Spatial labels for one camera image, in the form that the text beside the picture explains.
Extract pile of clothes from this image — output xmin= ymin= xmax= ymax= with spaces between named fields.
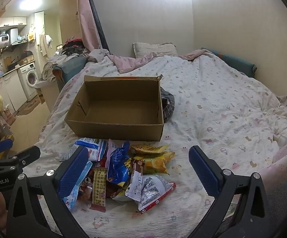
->
xmin=59 ymin=38 xmax=89 ymax=55

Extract patterned pillow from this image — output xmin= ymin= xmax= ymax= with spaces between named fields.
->
xmin=133 ymin=42 xmax=178 ymax=59

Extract pink snack packet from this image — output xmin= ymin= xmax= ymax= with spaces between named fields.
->
xmin=107 ymin=139 xmax=124 ymax=154

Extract white base cabinets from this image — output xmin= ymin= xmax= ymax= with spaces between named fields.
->
xmin=0 ymin=71 xmax=27 ymax=112

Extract patterned floor rug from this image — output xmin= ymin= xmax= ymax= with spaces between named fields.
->
xmin=17 ymin=95 xmax=41 ymax=116

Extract white wall cabinet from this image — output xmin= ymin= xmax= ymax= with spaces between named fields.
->
xmin=0 ymin=17 xmax=27 ymax=28

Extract beige crumpled cloth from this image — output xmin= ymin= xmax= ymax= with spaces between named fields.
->
xmin=41 ymin=55 xmax=67 ymax=82

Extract orange brown snack packet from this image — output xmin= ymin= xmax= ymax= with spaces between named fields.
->
xmin=129 ymin=144 xmax=170 ymax=154

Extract yellow chip bag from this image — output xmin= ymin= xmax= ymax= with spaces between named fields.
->
xmin=134 ymin=152 xmax=176 ymax=175

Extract hanging white towel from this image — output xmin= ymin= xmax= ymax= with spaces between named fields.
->
xmin=39 ymin=33 xmax=52 ymax=57

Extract pink blanket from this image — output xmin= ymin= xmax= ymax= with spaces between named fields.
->
xmin=86 ymin=48 xmax=216 ymax=74

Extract light blue snack packet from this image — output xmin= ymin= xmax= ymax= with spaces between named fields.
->
xmin=63 ymin=161 xmax=93 ymax=211

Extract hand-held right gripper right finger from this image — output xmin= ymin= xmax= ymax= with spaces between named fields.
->
xmin=188 ymin=146 xmax=275 ymax=238

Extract blue white snack packet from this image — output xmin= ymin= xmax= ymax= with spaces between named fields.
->
xmin=60 ymin=138 xmax=107 ymax=163

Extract grey print packet red edge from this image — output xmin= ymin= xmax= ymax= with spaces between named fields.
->
xmin=137 ymin=175 xmax=177 ymax=214

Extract white plastic bin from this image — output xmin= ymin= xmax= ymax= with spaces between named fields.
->
xmin=34 ymin=79 xmax=60 ymax=112

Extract dark striped cloth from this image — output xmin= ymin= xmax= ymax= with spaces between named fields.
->
xmin=160 ymin=87 xmax=176 ymax=123

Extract white washing machine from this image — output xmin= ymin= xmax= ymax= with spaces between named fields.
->
xmin=18 ymin=63 xmax=38 ymax=101

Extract blue yellow snack packet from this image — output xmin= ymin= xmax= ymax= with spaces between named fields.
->
xmin=107 ymin=141 xmax=131 ymax=186

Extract white water heater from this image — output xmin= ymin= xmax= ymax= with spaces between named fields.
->
xmin=0 ymin=28 xmax=19 ymax=52

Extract beige checkered snack packet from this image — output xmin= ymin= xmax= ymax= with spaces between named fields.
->
xmin=89 ymin=168 xmax=108 ymax=212

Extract white grey snack packet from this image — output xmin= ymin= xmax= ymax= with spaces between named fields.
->
xmin=125 ymin=178 xmax=144 ymax=202

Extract pink curtain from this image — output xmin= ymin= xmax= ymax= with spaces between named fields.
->
xmin=77 ymin=0 xmax=102 ymax=52

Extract brown chocolate bar packet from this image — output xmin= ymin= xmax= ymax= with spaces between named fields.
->
xmin=130 ymin=157 xmax=144 ymax=179

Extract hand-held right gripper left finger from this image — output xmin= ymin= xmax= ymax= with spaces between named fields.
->
xmin=6 ymin=146 xmax=91 ymax=238

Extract teal padded bed rail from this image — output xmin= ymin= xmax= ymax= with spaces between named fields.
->
xmin=200 ymin=47 xmax=256 ymax=78
xmin=52 ymin=56 xmax=88 ymax=92

